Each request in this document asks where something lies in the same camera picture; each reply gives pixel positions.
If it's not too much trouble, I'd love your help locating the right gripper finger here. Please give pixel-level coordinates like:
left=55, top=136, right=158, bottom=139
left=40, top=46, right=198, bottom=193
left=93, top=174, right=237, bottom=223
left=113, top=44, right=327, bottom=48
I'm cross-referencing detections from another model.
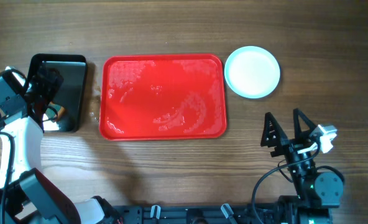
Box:
left=260, top=112, right=290, bottom=147
left=292, top=108, right=318, bottom=141

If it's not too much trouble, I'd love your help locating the green orange sponge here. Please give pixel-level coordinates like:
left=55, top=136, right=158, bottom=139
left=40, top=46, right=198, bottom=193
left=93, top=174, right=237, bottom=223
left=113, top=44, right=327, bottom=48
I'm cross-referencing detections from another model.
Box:
left=46, top=103, right=65, bottom=121

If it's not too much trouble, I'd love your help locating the white plate top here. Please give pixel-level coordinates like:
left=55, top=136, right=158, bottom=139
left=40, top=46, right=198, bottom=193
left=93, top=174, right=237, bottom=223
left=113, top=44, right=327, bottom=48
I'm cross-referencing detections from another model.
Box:
left=224, top=46, right=281, bottom=99

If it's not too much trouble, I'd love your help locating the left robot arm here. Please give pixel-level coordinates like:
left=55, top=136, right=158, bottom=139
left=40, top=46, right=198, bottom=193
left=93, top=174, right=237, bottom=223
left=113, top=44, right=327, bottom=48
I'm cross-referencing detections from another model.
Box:
left=0, top=66, right=124, bottom=223

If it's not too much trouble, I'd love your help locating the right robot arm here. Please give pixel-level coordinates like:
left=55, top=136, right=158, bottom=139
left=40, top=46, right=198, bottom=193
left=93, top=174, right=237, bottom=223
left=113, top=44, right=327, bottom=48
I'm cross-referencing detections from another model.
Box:
left=251, top=108, right=345, bottom=223

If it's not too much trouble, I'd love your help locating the red plastic tray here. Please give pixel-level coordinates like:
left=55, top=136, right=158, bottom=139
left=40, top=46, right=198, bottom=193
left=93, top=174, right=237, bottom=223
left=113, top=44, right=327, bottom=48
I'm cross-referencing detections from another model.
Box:
left=99, top=54, right=228, bottom=141

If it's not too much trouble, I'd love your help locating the black water basin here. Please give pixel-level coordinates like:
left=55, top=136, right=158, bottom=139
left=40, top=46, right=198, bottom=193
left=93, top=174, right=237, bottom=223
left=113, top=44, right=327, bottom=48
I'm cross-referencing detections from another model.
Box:
left=29, top=54, right=88, bottom=132

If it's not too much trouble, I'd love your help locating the left black cable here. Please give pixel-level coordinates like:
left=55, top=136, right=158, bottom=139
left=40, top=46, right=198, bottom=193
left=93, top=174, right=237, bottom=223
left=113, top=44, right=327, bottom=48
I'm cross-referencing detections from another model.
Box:
left=0, top=102, right=17, bottom=224

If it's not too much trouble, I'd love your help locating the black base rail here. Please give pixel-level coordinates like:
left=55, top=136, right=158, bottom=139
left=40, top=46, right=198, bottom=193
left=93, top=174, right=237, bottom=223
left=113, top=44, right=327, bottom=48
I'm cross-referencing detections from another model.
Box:
left=109, top=203, right=333, bottom=224

